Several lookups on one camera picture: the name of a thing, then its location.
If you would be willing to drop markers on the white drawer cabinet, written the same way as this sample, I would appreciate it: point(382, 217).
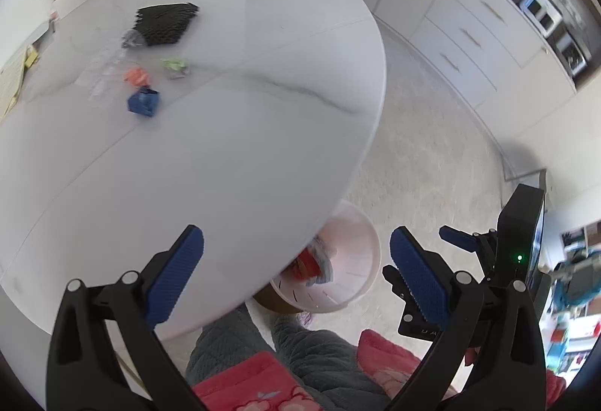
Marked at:
point(483, 44)

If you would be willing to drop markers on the grey quilted clothing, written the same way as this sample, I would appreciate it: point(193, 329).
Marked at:
point(324, 359)

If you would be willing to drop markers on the orange-red snack packet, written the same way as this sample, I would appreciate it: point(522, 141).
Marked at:
point(305, 265)

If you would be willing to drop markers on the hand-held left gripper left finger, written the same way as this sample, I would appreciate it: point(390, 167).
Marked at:
point(176, 275)

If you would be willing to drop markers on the green crumpled paper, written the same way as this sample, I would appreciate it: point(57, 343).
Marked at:
point(174, 67)

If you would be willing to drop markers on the black microwave oven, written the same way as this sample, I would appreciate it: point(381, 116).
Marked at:
point(570, 51)

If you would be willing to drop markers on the yellow sticky note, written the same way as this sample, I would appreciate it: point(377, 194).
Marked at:
point(32, 58)

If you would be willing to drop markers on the orange crumpled paper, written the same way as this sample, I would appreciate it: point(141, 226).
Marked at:
point(138, 77)

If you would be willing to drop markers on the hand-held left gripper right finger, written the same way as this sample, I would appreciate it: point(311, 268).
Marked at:
point(418, 275)

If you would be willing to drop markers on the white toaster oven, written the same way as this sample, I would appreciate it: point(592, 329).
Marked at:
point(540, 9)

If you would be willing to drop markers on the yellow notepad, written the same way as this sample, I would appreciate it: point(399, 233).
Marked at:
point(11, 84)

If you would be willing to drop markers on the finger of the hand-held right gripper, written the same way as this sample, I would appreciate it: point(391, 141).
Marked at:
point(396, 282)
point(458, 238)

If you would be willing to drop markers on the white waste bin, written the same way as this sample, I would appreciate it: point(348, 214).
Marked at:
point(354, 260)

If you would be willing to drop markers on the person's legs in grey trousers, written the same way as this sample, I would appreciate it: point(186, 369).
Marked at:
point(249, 387)

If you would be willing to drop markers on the black foam net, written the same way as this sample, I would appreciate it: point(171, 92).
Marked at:
point(162, 23)

